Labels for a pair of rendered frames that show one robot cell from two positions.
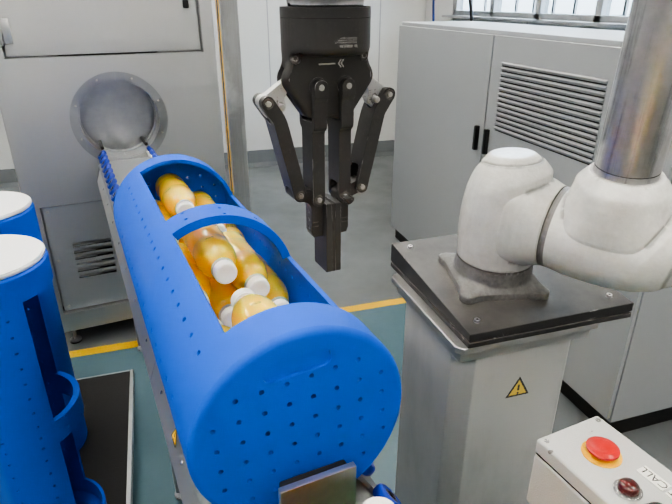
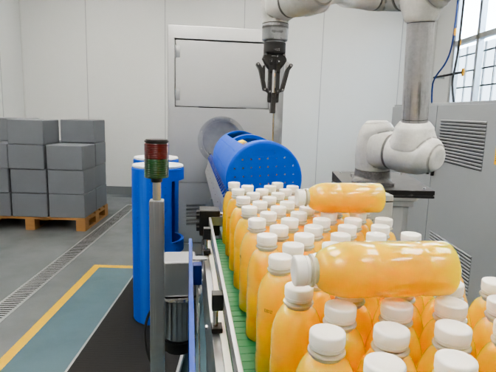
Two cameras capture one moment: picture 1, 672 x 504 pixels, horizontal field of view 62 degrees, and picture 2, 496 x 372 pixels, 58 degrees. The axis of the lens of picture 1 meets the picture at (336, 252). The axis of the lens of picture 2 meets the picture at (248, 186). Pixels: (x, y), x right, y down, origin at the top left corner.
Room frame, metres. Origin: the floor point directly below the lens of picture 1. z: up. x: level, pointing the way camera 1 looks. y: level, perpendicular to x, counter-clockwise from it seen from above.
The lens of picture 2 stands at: (-1.03, -0.39, 1.34)
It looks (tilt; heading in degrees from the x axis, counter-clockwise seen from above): 9 degrees down; 17
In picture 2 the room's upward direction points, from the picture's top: 2 degrees clockwise
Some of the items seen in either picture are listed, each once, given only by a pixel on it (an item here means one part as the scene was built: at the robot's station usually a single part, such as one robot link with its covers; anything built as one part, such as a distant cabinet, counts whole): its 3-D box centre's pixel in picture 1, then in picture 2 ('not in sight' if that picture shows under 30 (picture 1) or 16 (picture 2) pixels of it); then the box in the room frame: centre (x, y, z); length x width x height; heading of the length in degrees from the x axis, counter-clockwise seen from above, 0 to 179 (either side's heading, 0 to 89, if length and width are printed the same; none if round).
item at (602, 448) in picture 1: (602, 449); not in sight; (0.49, -0.30, 1.11); 0.04 x 0.04 x 0.01
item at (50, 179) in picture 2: not in sight; (43, 170); (3.14, 3.39, 0.59); 1.20 x 0.80 x 1.19; 108
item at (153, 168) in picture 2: not in sight; (156, 167); (0.01, 0.19, 1.18); 0.06 x 0.06 x 0.05
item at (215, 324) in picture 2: not in sight; (217, 311); (-0.24, -0.08, 0.94); 0.03 x 0.02 x 0.08; 25
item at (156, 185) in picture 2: not in sight; (156, 170); (0.01, 0.19, 1.18); 0.06 x 0.06 x 0.16
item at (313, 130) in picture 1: (313, 142); (269, 76); (0.49, 0.02, 1.46); 0.04 x 0.01 x 0.11; 25
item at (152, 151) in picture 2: not in sight; (156, 150); (0.01, 0.19, 1.23); 0.06 x 0.06 x 0.04
